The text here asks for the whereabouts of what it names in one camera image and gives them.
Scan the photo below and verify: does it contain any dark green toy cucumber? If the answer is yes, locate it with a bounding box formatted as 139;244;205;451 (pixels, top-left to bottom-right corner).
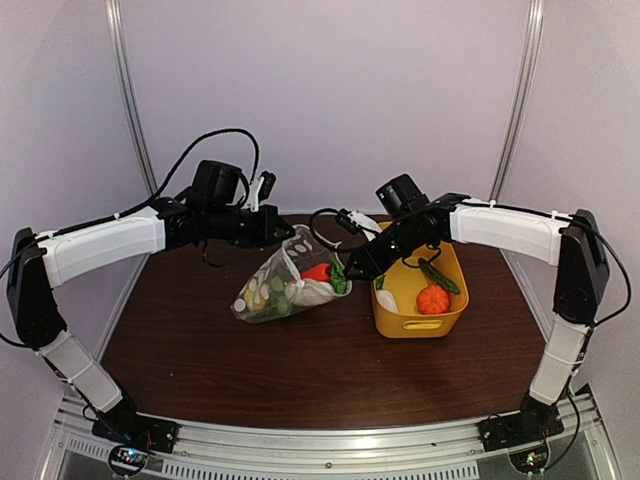
418;258;461;295

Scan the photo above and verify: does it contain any yellow plastic basket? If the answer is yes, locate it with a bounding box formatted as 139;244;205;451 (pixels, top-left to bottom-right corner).
371;243;469;339

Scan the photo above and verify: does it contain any circuit board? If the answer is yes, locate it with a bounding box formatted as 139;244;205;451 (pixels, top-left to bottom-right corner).
107;445;150;477
509;446;550;475

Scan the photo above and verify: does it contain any right circuit board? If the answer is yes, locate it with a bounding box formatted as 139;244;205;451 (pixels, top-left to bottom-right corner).
509;446;550;475

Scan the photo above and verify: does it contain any front aluminium rail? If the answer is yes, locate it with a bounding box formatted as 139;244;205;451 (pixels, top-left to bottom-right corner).
36;407;622;479

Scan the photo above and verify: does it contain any aluminium frame post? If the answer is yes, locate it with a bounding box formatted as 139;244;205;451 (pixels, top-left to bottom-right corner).
489;0;545;200
104;0;158;194

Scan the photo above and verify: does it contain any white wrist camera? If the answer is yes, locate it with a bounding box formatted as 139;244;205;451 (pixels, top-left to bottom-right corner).
335;209;382;241
243;171;277;212

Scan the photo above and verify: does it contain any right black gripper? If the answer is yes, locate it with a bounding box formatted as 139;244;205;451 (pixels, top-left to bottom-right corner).
341;216;431;281

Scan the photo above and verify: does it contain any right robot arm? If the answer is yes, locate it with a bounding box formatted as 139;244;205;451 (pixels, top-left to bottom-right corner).
345;174;610;442

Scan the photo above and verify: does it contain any dotted clear zip bag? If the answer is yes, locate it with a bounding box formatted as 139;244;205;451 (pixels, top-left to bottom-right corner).
231;224;352;324

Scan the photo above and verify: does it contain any left black cable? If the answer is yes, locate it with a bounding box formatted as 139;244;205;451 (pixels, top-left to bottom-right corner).
0;128;264;349

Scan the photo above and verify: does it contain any right black cable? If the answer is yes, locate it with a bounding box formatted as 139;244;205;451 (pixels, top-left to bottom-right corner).
309;207;446;269

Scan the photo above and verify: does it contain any orange toy carrot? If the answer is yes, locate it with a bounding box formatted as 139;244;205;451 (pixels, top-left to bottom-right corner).
300;254;349;295

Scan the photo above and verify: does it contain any white toy radish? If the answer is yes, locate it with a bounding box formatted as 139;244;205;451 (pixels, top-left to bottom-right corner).
293;279;337;307

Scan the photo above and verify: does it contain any black cable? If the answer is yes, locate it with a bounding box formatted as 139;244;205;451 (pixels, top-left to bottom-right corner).
309;207;446;269
0;128;264;349

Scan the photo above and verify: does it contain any right aluminium frame post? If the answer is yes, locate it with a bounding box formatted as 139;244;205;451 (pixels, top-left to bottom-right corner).
489;0;545;200

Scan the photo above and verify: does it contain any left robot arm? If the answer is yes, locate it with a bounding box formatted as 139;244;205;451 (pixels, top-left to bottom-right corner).
4;160;295;444

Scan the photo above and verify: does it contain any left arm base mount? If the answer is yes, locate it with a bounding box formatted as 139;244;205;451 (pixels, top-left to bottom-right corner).
91;415;179;454

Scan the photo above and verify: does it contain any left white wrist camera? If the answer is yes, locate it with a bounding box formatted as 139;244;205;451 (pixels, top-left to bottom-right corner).
243;171;277;212

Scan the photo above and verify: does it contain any left aluminium frame post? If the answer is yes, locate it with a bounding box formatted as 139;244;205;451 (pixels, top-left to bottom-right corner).
104;0;158;194

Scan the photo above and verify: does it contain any light green toy gourd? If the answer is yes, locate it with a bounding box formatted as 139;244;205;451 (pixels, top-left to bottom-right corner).
267;277;293;317

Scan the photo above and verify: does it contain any left circuit board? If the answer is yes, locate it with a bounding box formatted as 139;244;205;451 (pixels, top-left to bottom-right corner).
107;445;150;477

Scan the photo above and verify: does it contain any yellow toy squash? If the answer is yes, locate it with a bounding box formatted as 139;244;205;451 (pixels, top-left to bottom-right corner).
243;280;269;312

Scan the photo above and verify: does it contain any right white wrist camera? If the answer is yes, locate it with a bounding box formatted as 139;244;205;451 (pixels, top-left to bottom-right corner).
335;209;382;241

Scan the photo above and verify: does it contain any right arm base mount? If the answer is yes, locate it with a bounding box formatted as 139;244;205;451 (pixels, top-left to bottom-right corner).
476;411;565;452

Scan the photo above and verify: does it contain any orange toy pumpkin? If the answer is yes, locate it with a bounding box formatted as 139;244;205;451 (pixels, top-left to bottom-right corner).
416;285;450;315

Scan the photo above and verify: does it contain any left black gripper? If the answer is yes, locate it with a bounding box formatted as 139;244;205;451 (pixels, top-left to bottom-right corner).
205;203;294;248

